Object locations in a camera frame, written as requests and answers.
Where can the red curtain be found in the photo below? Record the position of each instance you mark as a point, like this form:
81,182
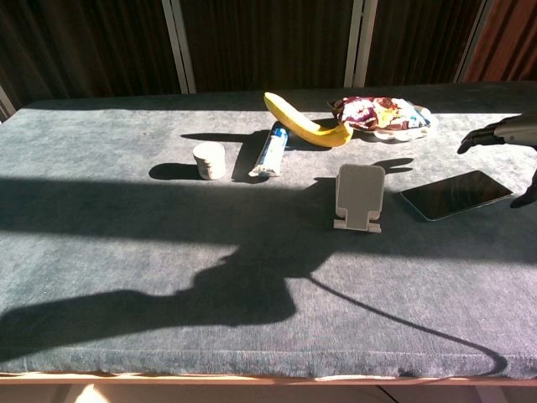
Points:
507,42

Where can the yellow banana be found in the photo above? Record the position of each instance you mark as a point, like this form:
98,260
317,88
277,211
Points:
302,128

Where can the white scalloped plate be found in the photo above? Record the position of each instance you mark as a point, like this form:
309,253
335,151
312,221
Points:
403,134

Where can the white plastic bracket part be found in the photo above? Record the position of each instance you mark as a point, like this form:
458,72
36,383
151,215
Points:
361,193

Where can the colourful snack bag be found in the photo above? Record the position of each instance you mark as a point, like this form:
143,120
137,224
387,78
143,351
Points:
373,112

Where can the small white cup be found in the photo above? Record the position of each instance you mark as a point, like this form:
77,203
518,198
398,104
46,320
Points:
210,161

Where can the white blue tube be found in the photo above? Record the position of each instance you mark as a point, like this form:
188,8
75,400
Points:
272,151

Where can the grey blue table cloth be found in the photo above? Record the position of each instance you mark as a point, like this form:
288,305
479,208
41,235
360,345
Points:
126,252

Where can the dark brown curtain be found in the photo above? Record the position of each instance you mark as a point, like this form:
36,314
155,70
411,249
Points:
272,42

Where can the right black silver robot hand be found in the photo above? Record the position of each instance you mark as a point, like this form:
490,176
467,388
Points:
514,130

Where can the white window frame post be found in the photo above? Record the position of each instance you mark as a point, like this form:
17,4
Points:
179,46
6,105
360,42
472,42

